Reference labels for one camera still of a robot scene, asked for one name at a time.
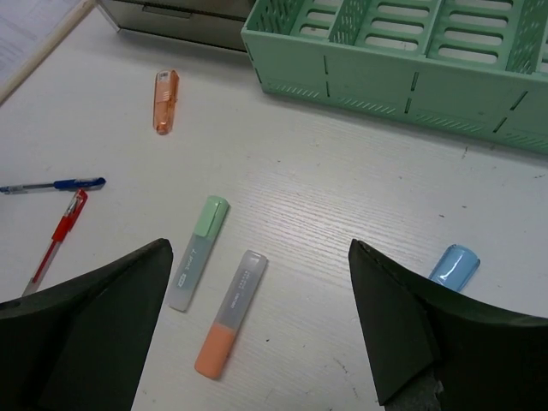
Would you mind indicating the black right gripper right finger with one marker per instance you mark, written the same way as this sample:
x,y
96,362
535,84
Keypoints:
x,y
431,348

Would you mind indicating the orange translucent highlighter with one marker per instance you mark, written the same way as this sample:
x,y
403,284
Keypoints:
x,y
165,98

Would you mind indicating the green file organizer rack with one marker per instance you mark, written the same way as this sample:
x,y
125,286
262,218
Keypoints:
x,y
477,68

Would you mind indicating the green cap highlighter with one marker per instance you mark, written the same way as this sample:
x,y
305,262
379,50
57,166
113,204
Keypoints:
x,y
200,245

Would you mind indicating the blue highlighter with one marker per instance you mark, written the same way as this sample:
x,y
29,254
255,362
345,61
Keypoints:
x,y
455,268

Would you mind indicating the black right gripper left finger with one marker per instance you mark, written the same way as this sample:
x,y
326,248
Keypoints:
x,y
82,344

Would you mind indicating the clear drawer storage box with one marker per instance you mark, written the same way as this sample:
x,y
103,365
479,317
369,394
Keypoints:
x,y
214,23

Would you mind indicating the orange grey highlighter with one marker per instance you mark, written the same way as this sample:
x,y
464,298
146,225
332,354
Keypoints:
x,y
220,339

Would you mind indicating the mesh document pouch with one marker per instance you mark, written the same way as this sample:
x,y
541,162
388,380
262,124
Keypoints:
x,y
30,31

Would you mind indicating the blue pen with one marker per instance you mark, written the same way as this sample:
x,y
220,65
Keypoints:
x,y
58,185

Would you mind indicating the red pen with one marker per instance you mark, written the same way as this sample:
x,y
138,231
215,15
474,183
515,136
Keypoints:
x,y
65,225

